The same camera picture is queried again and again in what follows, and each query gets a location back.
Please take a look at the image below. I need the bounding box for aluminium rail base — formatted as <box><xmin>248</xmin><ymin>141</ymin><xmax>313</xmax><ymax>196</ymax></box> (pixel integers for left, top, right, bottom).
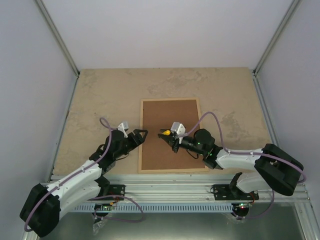
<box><xmin>33</xmin><ymin>173</ymin><xmax>312</xmax><ymax>204</ymax></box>

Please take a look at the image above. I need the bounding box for aluminium corner post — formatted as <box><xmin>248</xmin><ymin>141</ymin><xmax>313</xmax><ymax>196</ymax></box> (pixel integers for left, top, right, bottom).
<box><xmin>251</xmin><ymin>0</ymin><xmax>302</xmax><ymax>77</ymax></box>
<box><xmin>34</xmin><ymin>0</ymin><xmax>80</xmax><ymax>78</ymax></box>

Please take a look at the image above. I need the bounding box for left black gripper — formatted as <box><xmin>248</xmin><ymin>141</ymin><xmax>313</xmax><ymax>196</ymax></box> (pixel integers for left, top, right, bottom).
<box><xmin>114</xmin><ymin>130</ymin><xmax>148</xmax><ymax>160</ymax></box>

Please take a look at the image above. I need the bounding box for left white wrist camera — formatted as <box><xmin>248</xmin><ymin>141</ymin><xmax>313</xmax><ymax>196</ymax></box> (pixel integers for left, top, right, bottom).
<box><xmin>117</xmin><ymin>121</ymin><xmax>129</xmax><ymax>138</ymax></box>

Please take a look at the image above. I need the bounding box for yellow handled screwdriver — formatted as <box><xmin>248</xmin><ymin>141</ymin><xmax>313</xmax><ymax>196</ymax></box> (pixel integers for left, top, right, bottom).
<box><xmin>160</xmin><ymin>129</ymin><xmax>171</xmax><ymax>136</ymax></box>

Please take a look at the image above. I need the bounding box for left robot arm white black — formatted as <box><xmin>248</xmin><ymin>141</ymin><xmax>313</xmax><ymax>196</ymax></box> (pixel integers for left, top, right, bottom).
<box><xmin>19</xmin><ymin>129</ymin><xmax>148</xmax><ymax>237</ymax></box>

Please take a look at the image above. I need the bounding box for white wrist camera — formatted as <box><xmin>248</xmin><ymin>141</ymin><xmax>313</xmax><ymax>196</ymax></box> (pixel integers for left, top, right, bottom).
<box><xmin>117</xmin><ymin>121</ymin><xmax>129</xmax><ymax>138</ymax></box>
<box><xmin>170</xmin><ymin>122</ymin><xmax>186</xmax><ymax>140</ymax></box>

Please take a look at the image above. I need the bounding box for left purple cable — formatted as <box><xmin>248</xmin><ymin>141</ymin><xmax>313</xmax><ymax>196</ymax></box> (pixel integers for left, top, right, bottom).
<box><xmin>23</xmin><ymin>117</ymin><xmax>115</xmax><ymax>232</ymax></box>

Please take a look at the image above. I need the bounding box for right aluminium corner post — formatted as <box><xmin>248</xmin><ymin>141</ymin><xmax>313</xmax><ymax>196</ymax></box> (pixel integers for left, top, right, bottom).
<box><xmin>251</xmin><ymin>0</ymin><xmax>302</xmax><ymax>77</ymax></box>

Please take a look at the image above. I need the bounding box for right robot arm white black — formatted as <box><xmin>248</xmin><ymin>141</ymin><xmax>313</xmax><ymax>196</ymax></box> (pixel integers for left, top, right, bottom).
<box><xmin>158</xmin><ymin>128</ymin><xmax>304</xmax><ymax>200</ymax></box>

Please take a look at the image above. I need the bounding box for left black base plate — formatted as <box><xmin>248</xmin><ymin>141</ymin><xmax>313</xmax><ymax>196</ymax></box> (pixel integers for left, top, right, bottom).
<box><xmin>98</xmin><ymin>184</ymin><xmax>126</xmax><ymax>201</ymax></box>

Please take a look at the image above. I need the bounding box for left aluminium corner post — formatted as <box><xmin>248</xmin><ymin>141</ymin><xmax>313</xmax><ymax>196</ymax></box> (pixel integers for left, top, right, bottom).
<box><xmin>34</xmin><ymin>0</ymin><xmax>80</xmax><ymax>78</ymax></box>

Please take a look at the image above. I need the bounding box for wooden photo frame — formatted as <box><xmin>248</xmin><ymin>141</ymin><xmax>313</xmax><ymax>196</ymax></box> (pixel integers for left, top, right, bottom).
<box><xmin>138</xmin><ymin>97</ymin><xmax>209</xmax><ymax>174</ymax></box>

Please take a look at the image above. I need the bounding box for grey slotted cable duct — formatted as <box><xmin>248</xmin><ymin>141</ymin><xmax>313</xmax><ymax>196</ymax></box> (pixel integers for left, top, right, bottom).
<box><xmin>72</xmin><ymin>202</ymin><xmax>234</xmax><ymax>213</ymax></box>

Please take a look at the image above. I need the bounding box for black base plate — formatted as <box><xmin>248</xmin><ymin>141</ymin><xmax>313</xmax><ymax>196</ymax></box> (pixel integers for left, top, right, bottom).
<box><xmin>98</xmin><ymin>184</ymin><xmax>126</xmax><ymax>201</ymax></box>
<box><xmin>210</xmin><ymin>184</ymin><xmax>260</xmax><ymax>201</ymax></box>

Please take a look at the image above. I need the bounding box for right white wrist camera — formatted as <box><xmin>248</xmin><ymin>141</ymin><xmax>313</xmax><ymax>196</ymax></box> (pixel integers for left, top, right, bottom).
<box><xmin>170</xmin><ymin>122</ymin><xmax>186</xmax><ymax>140</ymax></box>

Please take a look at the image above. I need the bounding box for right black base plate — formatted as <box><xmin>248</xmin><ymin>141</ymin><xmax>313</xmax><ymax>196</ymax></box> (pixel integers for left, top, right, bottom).
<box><xmin>210</xmin><ymin>184</ymin><xmax>260</xmax><ymax>201</ymax></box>

